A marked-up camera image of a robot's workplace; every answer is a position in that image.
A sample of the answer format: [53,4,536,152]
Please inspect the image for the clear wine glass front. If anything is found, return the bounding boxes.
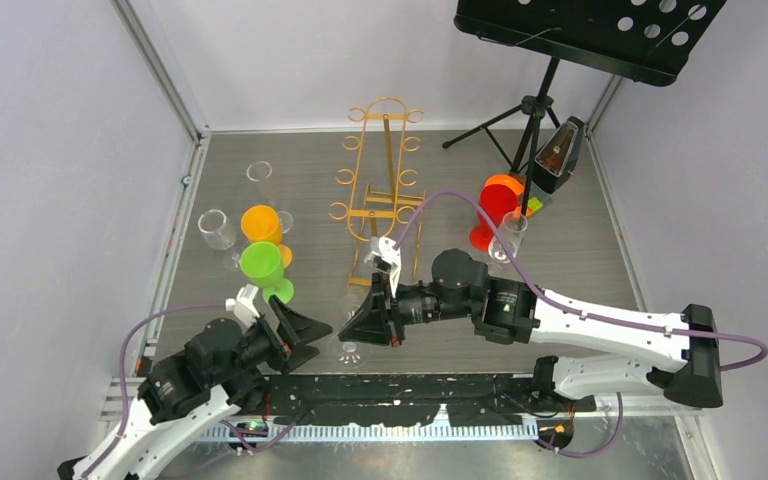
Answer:
[246,161,294,234]

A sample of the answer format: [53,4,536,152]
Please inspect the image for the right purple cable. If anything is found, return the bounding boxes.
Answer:
[391,190,768,460]

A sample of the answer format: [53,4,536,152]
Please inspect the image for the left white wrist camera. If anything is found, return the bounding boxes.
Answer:
[225,284,260,332]

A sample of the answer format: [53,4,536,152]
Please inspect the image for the purple cable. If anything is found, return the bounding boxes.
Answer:
[391,190,768,460]
[79,303,299,480]

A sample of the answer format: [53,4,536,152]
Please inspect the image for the clear wine glass back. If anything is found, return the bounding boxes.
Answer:
[336,285,370,368]

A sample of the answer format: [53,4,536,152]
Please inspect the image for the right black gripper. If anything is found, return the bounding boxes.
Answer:
[340,269,476,348]

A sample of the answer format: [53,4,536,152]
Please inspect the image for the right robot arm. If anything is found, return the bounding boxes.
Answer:
[338,249,724,411]

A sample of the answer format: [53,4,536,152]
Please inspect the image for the green wine glass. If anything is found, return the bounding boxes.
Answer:
[239,242,295,304]

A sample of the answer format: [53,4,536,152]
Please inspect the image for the yellow wine glass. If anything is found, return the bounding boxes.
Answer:
[240,205,293,267]

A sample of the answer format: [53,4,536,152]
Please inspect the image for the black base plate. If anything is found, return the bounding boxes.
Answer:
[265,373,596,427]

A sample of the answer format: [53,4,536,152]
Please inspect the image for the black music stand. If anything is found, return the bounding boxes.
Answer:
[442,0,724,191]

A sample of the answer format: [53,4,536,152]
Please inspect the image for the black metronome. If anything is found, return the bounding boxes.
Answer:
[533,116,585,194]

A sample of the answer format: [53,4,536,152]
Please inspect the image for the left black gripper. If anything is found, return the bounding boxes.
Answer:
[210,294,333,385]

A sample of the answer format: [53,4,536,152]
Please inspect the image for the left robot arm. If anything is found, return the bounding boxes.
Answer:
[57,293,333,479]

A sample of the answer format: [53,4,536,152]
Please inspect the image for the green toy brick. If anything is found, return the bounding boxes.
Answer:
[525,197,544,217]

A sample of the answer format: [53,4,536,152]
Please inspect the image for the orange toy track piece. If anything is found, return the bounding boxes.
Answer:
[483,174,541,218]

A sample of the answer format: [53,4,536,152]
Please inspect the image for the gold wire glass rack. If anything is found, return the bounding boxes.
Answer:
[329,96,428,292]

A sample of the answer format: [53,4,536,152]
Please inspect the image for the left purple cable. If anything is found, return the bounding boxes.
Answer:
[79,303,299,480]

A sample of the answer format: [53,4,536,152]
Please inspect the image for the clear wine glass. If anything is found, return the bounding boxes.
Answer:
[197,209,242,271]
[246,161,294,234]
[488,209,528,266]
[336,285,370,368]

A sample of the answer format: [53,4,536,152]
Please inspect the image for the red wine glass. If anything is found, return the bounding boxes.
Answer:
[469,184,519,251]

